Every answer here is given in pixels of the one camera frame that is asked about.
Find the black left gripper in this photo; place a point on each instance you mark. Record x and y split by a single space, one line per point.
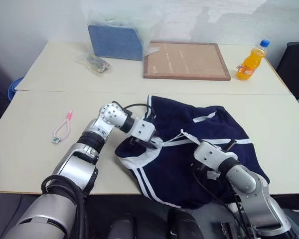
157 138

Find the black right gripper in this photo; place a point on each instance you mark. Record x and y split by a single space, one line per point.
200 167

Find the navy blue athletic shorts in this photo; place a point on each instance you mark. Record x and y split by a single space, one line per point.
179 174

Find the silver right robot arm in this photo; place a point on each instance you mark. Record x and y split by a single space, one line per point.
241 179

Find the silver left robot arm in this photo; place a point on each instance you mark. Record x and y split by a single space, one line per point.
69 169

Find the white hang tag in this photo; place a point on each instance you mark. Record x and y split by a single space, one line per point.
190 137

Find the black glossy rounded shape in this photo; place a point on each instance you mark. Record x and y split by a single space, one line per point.
185 225

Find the grey rounded shape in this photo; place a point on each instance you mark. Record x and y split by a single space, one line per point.
120 227

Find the wood-framed cork board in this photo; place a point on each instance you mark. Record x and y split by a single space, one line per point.
184 61

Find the small bag of colourful items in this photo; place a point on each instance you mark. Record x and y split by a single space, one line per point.
97 64

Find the blue felt box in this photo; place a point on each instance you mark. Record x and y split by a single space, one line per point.
114 42

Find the blue box in plastic bag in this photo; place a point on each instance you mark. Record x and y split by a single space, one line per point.
148 35

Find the orange soda bottle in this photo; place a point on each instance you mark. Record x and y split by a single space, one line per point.
250 66

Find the black office chair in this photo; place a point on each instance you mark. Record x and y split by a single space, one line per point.
296 67

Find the blue bucket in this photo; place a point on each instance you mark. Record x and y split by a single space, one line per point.
13 87

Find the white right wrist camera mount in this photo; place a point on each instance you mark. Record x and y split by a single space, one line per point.
209 153

